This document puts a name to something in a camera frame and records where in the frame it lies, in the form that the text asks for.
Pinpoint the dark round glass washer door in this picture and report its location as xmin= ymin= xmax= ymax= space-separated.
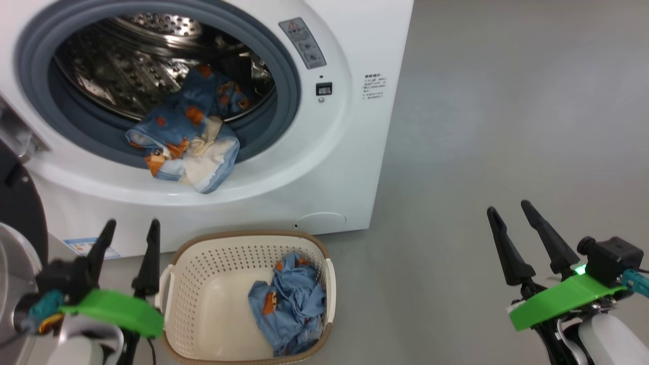
xmin=0 ymin=139 xmax=49 ymax=365

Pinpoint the blue garment with orange prints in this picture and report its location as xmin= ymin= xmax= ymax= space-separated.
xmin=248 ymin=252 xmax=328 ymax=357

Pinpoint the white front-load washing machine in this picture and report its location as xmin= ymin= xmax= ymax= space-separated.
xmin=0 ymin=0 xmax=414 ymax=260

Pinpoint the blue energy label sticker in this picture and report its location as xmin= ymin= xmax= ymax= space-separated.
xmin=64 ymin=237 xmax=121 ymax=260

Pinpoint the blue garment with cream lining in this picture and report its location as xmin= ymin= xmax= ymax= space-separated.
xmin=126 ymin=65 xmax=250 ymax=194

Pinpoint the round white filter cover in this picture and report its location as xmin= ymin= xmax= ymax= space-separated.
xmin=295 ymin=212 xmax=347 ymax=234

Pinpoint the cream perforated laundry basket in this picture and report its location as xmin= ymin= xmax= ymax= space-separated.
xmin=155 ymin=231 xmax=336 ymax=365

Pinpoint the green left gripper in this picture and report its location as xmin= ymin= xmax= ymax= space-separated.
xmin=60 ymin=219 xmax=164 ymax=365

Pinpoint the steel perforated washer drum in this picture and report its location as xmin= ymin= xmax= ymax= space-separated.
xmin=53 ymin=14 xmax=277 ymax=122

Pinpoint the grey warning label sticker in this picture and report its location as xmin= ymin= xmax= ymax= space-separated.
xmin=278 ymin=18 xmax=327 ymax=70

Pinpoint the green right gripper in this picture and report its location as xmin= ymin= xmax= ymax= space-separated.
xmin=487 ymin=200 xmax=627 ymax=365

